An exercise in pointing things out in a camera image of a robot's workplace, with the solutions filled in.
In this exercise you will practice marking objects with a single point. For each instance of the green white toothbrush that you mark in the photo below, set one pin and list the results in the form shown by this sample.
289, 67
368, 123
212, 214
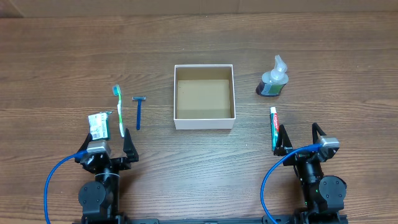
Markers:
117, 92

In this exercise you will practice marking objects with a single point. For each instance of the Colgate toothpaste tube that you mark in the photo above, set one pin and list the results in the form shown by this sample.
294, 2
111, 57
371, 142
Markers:
274, 126

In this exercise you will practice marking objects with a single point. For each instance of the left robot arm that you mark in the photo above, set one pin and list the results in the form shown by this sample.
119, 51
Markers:
100, 198

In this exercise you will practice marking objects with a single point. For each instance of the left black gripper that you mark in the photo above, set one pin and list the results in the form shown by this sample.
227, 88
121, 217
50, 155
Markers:
111, 161

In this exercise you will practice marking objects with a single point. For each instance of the clear soap pump bottle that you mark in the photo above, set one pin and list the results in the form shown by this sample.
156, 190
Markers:
272, 82

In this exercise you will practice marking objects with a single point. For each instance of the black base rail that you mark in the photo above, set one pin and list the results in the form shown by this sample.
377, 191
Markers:
211, 221

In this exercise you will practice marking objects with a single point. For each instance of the green white soap packet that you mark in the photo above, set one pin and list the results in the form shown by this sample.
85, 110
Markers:
99, 126

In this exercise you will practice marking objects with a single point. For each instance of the blue disposable razor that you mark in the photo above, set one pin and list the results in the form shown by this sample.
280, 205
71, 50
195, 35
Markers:
139, 100

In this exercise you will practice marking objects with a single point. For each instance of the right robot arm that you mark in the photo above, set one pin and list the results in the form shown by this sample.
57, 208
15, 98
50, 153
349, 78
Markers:
323, 194

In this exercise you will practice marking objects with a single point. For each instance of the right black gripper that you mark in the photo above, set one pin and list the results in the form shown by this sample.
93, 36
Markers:
302, 156

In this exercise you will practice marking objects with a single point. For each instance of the white cardboard box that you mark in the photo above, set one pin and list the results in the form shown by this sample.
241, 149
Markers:
204, 96

